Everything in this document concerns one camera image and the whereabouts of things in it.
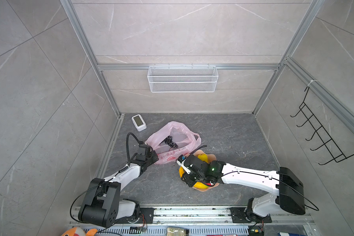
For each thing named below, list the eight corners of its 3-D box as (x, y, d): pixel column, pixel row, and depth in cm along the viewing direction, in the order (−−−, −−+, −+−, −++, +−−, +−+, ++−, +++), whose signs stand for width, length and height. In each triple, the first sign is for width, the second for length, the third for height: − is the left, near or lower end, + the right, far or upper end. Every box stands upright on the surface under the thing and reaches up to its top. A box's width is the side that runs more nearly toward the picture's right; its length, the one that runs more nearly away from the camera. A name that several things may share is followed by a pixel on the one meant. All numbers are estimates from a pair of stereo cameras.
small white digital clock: (139, 132, 110) (137, 128, 106) (132, 121, 118) (130, 116, 114) (147, 128, 113) (146, 124, 109) (140, 117, 120) (139, 113, 116)
